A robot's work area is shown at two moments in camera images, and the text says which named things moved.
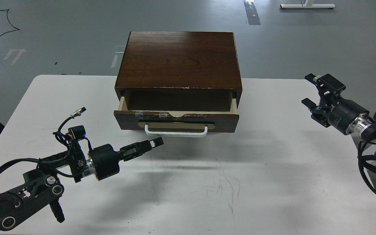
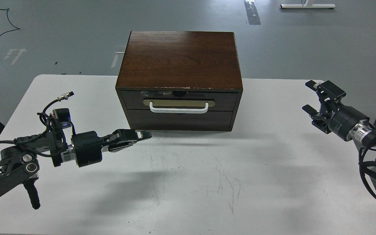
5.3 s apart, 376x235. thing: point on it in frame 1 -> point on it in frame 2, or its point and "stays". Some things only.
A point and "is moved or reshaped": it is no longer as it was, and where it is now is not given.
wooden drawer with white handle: x=183 y=113 is moved or reshaped
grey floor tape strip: x=252 y=14 stays
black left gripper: x=104 y=160 -> x=87 y=146
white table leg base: x=308 y=4 stays
